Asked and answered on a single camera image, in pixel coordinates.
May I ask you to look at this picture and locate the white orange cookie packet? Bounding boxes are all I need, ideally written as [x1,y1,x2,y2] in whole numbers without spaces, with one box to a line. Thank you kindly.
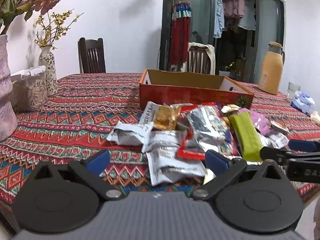
[143,102,181,130]

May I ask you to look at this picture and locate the red-edged silver packet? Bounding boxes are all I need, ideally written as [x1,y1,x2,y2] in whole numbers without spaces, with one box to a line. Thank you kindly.
[176,104,239,161]

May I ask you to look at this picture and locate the purple snack packet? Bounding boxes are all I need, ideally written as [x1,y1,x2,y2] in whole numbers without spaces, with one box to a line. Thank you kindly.
[237,108,273,135]

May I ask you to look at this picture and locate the orange cardboard box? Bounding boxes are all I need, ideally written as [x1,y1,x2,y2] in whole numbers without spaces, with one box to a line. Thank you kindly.
[139,69,255,109]

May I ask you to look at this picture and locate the clear drinking glass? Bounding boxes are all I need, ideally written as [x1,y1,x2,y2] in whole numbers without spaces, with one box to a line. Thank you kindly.
[287,82,300,101]

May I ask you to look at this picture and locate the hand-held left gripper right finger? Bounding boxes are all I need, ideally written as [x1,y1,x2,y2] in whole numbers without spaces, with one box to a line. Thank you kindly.
[189,149,285,202]

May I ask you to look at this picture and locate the red tassel hanging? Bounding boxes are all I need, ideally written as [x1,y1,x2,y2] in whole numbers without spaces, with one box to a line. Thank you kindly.
[169,2,192,67]

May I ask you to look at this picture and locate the silver dark-print packet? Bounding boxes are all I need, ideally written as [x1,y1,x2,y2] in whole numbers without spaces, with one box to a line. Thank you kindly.
[186,105,232,143]

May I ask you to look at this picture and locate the white grey-print snack packet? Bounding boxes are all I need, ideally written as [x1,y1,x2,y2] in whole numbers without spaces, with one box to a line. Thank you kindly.
[146,150,207,187]
[106,121,153,147]
[142,129,187,153]

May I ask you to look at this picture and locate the patterned white container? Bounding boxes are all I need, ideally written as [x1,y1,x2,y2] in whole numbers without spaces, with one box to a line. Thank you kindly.
[10,65,48,113]

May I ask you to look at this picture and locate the white blue tissue pack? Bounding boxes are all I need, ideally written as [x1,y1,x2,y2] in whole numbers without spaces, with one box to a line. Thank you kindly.
[290,90,315,115]

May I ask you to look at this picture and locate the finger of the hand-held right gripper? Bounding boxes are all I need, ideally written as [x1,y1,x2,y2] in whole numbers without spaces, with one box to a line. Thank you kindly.
[287,139,320,153]
[259,146,320,167]

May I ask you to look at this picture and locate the hanging white garment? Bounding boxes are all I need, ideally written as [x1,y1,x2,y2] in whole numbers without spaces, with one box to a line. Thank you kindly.
[237,5,257,31]

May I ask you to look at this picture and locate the red patterned tablecloth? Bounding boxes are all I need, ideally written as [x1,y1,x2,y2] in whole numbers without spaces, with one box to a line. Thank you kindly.
[0,72,320,205]

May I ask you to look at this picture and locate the small clear white packet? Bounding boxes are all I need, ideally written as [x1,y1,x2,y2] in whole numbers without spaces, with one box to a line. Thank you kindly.
[269,120,290,148]

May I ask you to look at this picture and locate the hanging pink garment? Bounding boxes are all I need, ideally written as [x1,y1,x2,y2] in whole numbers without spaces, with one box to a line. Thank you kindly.
[223,0,245,18]

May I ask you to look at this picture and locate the chair with cloth draped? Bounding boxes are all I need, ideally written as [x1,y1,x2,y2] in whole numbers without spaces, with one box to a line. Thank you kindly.
[182,42,216,75]

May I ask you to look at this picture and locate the wooden chair with jacket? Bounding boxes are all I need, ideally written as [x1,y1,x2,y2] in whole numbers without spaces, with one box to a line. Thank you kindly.
[187,42,215,75]

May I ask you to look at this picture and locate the hanging blue shirt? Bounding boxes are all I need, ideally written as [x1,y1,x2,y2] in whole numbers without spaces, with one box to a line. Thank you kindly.
[214,0,225,38]

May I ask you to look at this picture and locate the tan thermos jug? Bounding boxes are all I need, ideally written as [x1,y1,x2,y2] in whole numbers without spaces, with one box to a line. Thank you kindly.
[258,41,285,95]

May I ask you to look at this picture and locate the lime green bar packet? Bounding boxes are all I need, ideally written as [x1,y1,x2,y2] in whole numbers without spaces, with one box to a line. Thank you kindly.
[229,111,264,162]

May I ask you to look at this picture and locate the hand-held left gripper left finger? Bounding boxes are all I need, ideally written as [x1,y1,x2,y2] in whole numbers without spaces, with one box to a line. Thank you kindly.
[31,149,125,202]

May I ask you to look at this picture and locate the gold foil packet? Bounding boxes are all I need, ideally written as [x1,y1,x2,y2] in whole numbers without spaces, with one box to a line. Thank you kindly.
[221,104,241,117]

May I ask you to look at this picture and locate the dark glass door frame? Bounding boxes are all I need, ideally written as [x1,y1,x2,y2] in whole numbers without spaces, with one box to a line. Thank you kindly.
[159,0,285,85]

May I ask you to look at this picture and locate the small floral vase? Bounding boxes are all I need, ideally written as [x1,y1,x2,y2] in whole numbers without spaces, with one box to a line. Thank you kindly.
[39,46,58,97]

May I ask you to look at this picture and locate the large pink textured vase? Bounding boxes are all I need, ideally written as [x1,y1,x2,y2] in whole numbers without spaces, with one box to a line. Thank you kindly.
[0,34,18,142]

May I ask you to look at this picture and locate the yellow blossom branches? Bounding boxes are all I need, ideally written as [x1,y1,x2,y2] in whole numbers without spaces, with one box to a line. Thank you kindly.
[35,9,80,48]

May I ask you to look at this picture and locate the dark wooden chair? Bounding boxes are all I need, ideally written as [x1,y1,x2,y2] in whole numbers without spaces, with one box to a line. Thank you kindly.
[78,37,107,74]

